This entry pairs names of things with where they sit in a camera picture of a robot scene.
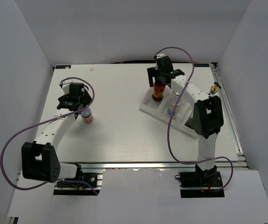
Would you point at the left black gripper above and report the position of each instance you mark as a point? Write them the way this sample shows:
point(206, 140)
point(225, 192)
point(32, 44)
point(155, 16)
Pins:
point(86, 99)

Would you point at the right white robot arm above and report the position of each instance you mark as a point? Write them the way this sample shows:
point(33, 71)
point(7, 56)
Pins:
point(207, 115)

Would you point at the small red white lid jar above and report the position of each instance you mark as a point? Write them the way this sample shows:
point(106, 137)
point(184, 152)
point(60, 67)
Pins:
point(87, 116)

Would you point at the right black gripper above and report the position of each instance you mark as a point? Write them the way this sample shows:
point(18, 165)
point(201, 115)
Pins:
point(151, 73)

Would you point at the blue label silver lid jar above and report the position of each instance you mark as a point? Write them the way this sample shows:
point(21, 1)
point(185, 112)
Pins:
point(172, 104)

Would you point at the red lid sauce jar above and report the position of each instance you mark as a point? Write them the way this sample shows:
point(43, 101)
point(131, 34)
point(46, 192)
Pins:
point(158, 92)

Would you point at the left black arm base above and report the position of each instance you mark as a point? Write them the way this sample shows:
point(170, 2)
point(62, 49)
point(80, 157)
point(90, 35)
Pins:
point(85, 183)

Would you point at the clear liquid glass bottle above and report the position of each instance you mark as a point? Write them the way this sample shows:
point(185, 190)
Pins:
point(215, 88)

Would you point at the black XDOF logo sticker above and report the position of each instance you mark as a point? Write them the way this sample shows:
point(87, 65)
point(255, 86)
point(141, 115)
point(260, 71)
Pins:
point(201, 65)

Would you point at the white three compartment tray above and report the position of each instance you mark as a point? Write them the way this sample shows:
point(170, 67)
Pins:
point(158, 110)

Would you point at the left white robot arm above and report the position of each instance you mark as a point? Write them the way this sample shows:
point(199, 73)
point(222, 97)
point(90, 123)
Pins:
point(39, 158)

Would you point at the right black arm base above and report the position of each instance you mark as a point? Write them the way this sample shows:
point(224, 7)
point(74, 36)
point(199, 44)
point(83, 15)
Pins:
point(192, 187)

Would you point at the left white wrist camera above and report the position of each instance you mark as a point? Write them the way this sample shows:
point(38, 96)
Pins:
point(64, 85)

